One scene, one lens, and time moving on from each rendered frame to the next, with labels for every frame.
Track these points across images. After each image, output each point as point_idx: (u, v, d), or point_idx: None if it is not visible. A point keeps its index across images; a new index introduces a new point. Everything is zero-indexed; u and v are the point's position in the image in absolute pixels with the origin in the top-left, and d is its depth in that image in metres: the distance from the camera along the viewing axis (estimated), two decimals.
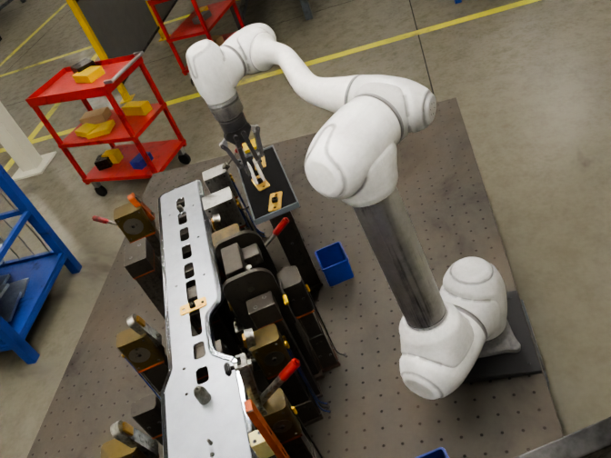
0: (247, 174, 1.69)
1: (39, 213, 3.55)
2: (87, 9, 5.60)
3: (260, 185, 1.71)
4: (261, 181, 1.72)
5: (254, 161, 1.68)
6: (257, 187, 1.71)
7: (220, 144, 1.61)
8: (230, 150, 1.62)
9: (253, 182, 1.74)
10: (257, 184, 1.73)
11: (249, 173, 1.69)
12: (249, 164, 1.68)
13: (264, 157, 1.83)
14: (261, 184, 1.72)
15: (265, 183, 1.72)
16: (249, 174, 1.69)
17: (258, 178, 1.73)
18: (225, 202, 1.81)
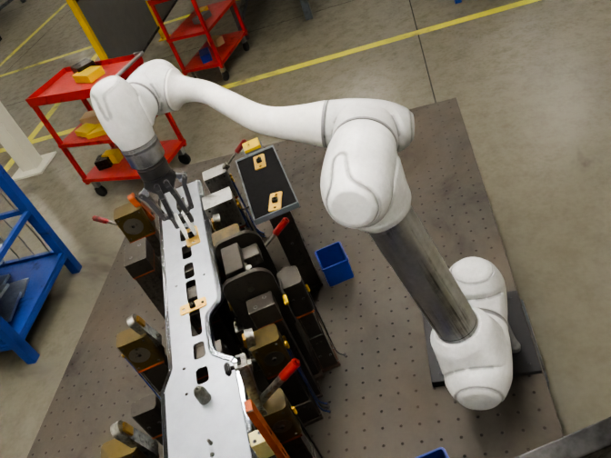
0: (175, 226, 1.46)
1: (39, 213, 3.55)
2: (87, 9, 5.60)
3: (191, 240, 1.48)
4: (192, 235, 1.49)
5: (183, 213, 1.45)
6: (186, 243, 1.48)
7: (139, 194, 1.39)
8: (151, 201, 1.40)
9: None
10: (188, 237, 1.50)
11: (177, 225, 1.46)
12: (176, 217, 1.45)
13: (264, 157, 1.83)
14: (192, 239, 1.48)
15: (195, 237, 1.48)
16: (177, 226, 1.46)
17: (190, 231, 1.50)
18: (225, 202, 1.81)
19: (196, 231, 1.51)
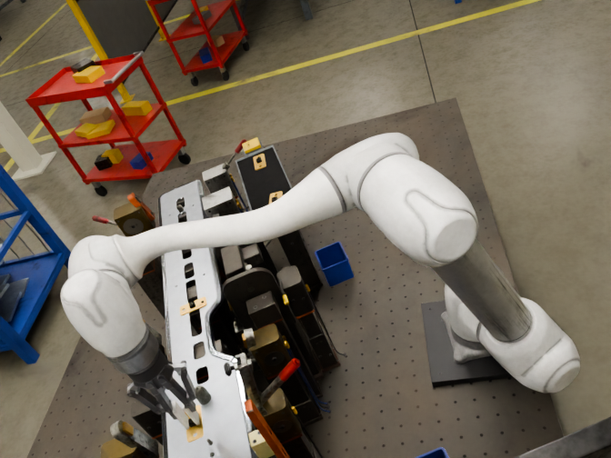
0: (173, 418, 1.19)
1: (39, 213, 3.55)
2: (87, 9, 5.60)
3: (192, 431, 1.21)
4: (194, 423, 1.21)
5: (182, 403, 1.18)
6: (186, 434, 1.21)
7: (127, 389, 1.12)
8: (143, 397, 1.12)
9: None
10: (189, 424, 1.22)
11: (175, 416, 1.19)
12: (175, 408, 1.17)
13: (264, 157, 1.83)
14: (194, 429, 1.21)
15: (198, 427, 1.21)
16: (175, 417, 1.19)
17: None
18: (225, 202, 1.81)
19: (200, 414, 1.23)
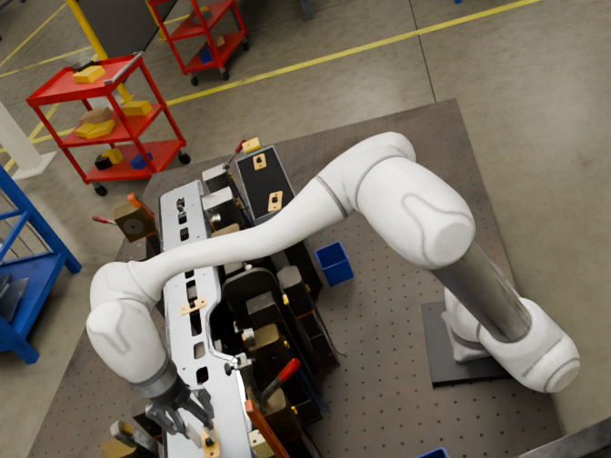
0: (185, 438, 1.24)
1: (39, 213, 3.55)
2: (87, 9, 5.60)
3: (208, 450, 1.26)
4: (210, 443, 1.27)
5: (201, 421, 1.23)
6: (204, 453, 1.26)
7: (145, 410, 1.16)
8: (159, 418, 1.17)
9: (202, 438, 1.29)
10: (205, 444, 1.28)
11: (188, 437, 1.24)
12: (187, 429, 1.22)
13: (264, 157, 1.83)
14: (210, 449, 1.26)
15: (215, 446, 1.26)
16: (188, 438, 1.24)
17: (208, 437, 1.28)
18: (225, 202, 1.81)
19: (215, 434, 1.29)
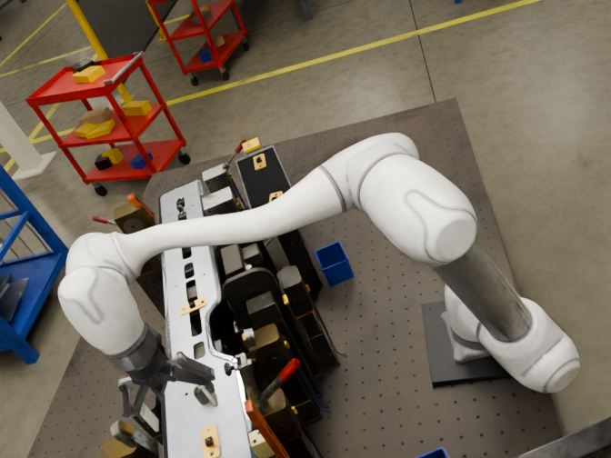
0: (141, 420, 1.17)
1: (39, 213, 3.55)
2: (87, 9, 5.60)
3: (208, 450, 1.26)
4: (210, 443, 1.27)
5: (201, 383, 1.16)
6: (204, 453, 1.26)
7: (120, 381, 1.10)
8: (128, 394, 1.11)
9: (202, 438, 1.29)
10: (205, 444, 1.28)
11: (144, 419, 1.17)
12: (142, 411, 1.15)
13: (264, 157, 1.83)
14: (210, 449, 1.26)
15: (215, 446, 1.26)
16: (144, 420, 1.17)
17: (208, 437, 1.28)
18: (225, 202, 1.81)
19: (215, 434, 1.29)
